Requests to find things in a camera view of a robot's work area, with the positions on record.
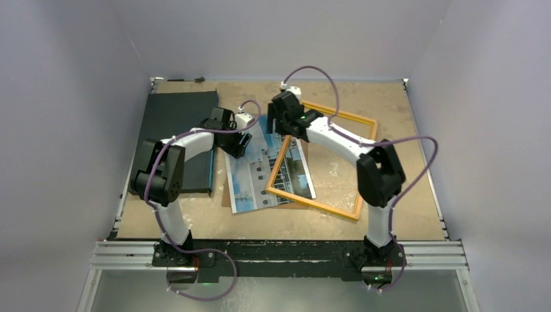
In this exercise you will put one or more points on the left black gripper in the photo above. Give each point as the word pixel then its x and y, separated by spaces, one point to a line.
pixel 236 150

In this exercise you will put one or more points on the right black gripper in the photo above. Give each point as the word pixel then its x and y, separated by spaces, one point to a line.
pixel 275 114

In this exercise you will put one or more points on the building and sky photo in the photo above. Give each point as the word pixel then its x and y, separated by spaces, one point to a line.
pixel 254 181

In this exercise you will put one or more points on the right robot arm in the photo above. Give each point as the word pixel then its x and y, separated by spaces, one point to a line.
pixel 380 174

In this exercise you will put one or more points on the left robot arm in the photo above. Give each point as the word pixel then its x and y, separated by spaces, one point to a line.
pixel 160 166

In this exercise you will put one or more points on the brown backing board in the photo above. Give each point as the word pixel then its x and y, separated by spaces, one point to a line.
pixel 226 196

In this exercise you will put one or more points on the dark blue flat box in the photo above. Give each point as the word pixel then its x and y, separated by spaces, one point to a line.
pixel 175 113

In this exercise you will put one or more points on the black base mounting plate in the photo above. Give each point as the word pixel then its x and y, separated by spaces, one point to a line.
pixel 347 260

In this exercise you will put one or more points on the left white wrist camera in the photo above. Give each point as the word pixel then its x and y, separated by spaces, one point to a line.
pixel 243 120

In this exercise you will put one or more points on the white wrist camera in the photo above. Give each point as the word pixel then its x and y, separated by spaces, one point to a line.
pixel 284 87
pixel 243 120

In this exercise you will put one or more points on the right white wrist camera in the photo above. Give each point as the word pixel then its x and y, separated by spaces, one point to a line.
pixel 284 87

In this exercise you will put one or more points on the aluminium rail frame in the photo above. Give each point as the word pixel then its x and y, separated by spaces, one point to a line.
pixel 421 255

